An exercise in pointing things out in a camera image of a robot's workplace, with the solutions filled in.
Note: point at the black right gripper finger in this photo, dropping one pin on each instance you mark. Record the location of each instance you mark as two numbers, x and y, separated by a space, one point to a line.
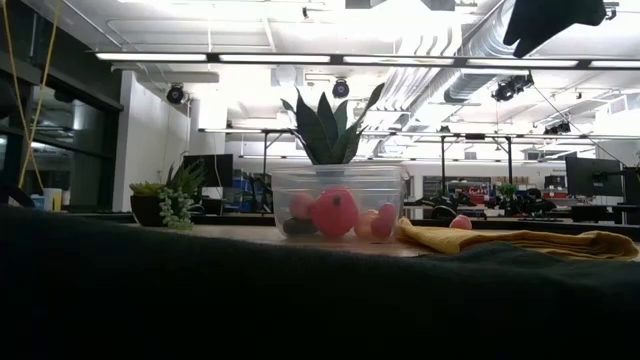
550 15

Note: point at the orange toy fruit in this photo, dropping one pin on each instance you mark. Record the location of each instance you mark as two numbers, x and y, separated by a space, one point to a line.
364 225

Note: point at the red toy bell pepper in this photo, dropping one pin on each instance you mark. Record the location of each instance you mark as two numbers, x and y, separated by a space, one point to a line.
334 212

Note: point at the clear plastic tupperware container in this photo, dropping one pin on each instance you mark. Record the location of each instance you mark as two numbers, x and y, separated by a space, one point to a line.
390 185

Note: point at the white LED light strip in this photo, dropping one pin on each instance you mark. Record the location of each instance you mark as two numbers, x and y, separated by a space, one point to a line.
150 57
615 64
522 63
397 60
274 58

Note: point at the black ceiling spotlight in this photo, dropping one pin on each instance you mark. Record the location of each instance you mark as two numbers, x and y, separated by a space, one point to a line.
510 87
175 93
557 128
340 88

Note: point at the black computer monitor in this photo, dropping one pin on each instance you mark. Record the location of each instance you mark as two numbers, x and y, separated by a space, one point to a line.
207 170
592 175

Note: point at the yellow folded cloth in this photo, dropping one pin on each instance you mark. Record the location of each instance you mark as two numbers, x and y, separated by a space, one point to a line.
550 245

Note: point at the snake plant in white pot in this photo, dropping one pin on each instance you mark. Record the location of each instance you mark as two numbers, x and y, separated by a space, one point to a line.
325 135

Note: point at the black folded cloth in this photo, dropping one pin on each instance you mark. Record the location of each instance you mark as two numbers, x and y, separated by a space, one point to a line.
300 300

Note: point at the succulent plant in dark pot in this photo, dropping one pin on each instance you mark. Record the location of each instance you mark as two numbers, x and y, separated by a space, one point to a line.
175 197

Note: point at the yellow and white cup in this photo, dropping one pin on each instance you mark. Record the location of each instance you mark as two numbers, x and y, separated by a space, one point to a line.
56 198

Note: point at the blue box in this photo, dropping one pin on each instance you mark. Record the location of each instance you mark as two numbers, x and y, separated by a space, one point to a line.
39 201

